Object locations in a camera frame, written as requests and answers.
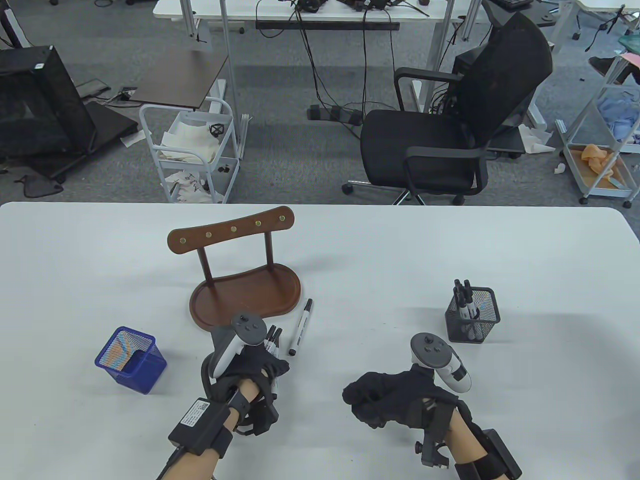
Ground grey white hand controller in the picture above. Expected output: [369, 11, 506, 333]
[410, 332, 472, 393]
[209, 312, 267, 379]

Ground black computer tower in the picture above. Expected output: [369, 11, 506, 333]
[452, 47, 482, 76]

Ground person's left forearm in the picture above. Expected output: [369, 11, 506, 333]
[157, 379, 262, 480]

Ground person's left hand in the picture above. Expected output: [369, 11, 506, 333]
[207, 342, 291, 404]

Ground blue mesh pen holder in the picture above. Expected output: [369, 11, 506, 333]
[94, 326, 168, 396]

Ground black mesh box cabinet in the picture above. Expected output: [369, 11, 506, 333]
[0, 45, 98, 162]

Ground black floor power strip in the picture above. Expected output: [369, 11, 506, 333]
[306, 104, 364, 127]

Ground white rolling cart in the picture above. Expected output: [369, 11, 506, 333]
[556, 52, 640, 209]
[139, 97, 242, 205]

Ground orange cloth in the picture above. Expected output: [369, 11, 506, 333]
[580, 144, 617, 180]

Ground black floor platform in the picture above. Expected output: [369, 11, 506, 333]
[0, 100, 139, 184]

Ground black mesh office chair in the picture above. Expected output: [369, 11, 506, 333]
[342, 9, 555, 207]

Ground black triangular floor object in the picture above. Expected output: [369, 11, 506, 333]
[14, 175, 65, 199]

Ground black cable tray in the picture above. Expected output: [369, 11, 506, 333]
[255, 21, 401, 31]

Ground white scribbled paper sheets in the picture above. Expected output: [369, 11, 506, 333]
[167, 170, 215, 204]

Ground black wrist strap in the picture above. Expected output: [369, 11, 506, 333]
[454, 452, 496, 480]
[227, 390, 252, 422]

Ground white crumpled paper sheet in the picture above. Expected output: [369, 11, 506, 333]
[161, 116, 223, 164]

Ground person's right hand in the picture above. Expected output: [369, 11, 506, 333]
[342, 365, 472, 431]

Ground white office desk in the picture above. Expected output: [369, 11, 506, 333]
[152, 0, 491, 115]

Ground brown side table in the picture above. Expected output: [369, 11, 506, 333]
[127, 49, 231, 112]

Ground black forearm battery box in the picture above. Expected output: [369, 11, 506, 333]
[168, 397, 232, 456]
[481, 429, 523, 478]

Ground black mesh pen holder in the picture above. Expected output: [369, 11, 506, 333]
[445, 286, 502, 345]

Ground light blue cloth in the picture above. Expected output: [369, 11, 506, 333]
[596, 94, 640, 144]

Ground silver metal post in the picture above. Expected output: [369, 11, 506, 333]
[218, 0, 249, 162]

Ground brown wooden hook stand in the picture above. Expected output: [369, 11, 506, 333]
[167, 205, 303, 332]

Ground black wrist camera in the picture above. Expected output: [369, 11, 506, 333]
[235, 394, 280, 436]
[415, 429, 452, 469]

